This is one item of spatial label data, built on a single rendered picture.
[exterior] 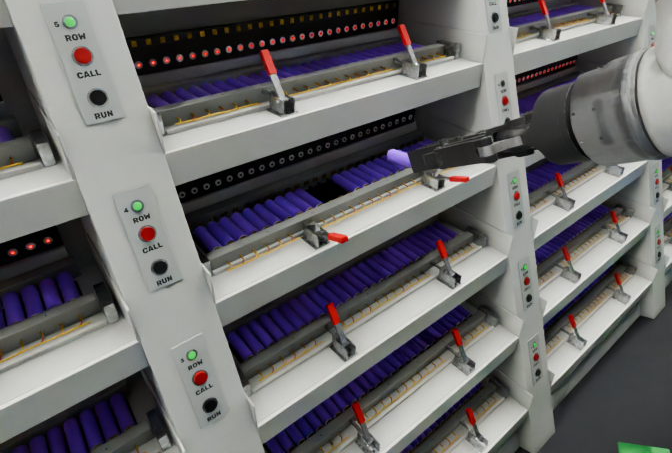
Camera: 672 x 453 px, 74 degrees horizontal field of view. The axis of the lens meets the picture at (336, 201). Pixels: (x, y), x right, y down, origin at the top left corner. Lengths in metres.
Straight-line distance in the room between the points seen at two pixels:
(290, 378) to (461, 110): 0.61
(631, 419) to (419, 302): 0.75
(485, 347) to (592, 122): 0.72
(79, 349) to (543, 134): 0.55
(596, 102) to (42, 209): 0.53
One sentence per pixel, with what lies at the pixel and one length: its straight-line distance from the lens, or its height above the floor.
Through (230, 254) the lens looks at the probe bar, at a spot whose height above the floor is 0.77.
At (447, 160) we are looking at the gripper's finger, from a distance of 0.52.
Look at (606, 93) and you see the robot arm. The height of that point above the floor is 0.92.
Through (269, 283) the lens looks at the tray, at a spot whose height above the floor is 0.73.
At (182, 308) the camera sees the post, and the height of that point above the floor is 0.75.
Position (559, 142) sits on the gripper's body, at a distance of 0.45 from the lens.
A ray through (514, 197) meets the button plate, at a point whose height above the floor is 0.65.
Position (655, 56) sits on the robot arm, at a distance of 0.42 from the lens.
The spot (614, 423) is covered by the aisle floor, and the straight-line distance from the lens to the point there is 1.43.
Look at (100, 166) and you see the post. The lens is 0.55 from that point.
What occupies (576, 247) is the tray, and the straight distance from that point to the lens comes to 1.42.
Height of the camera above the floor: 0.98
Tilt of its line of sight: 16 degrees down
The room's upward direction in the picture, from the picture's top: 13 degrees counter-clockwise
